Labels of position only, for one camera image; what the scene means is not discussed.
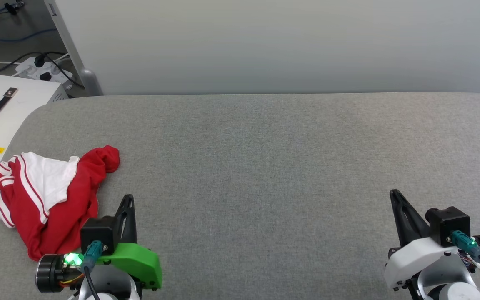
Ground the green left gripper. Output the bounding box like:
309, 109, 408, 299
36, 194, 163, 293

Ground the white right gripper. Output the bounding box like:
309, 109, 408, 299
384, 189, 480, 291

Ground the red and white jersey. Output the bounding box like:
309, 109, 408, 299
0, 145, 120, 262

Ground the grey metal partition foot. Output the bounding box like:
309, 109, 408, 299
80, 68, 104, 96

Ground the white power strip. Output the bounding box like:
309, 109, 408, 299
15, 56, 74, 84

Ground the white partition panel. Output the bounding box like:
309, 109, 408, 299
44, 0, 480, 96

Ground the black clamp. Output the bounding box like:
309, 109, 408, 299
5, 0, 26, 15

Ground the right arm cable teal plug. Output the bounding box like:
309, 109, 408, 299
448, 230, 480, 292

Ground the white box with black handle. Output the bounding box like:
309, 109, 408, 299
0, 74, 69, 187

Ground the black floor cable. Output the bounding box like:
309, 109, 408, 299
0, 51, 84, 88

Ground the blue floor cable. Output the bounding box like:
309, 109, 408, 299
0, 6, 57, 42

